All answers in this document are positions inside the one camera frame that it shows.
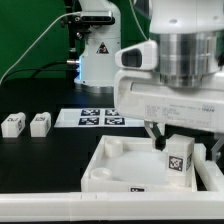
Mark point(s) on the white L-shaped obstacle fence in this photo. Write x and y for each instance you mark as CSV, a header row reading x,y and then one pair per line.
x,y
80,206

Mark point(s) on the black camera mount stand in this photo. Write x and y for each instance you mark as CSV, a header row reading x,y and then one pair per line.
x,y
71,6

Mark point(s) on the white sheet with tags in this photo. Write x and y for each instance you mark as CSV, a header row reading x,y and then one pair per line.
x,y
94,117

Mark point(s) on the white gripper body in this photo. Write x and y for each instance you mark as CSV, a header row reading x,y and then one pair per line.
x,y
141,95

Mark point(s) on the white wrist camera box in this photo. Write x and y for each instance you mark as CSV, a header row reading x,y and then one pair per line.
x,y
142,56

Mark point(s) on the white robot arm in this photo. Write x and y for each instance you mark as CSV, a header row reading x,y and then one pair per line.
x,y
174,77

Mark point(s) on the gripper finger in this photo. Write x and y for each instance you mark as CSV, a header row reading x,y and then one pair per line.
x,y
215,151
156,132

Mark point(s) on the white square tabletop part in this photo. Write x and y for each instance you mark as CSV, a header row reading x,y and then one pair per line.
x,y
129,164

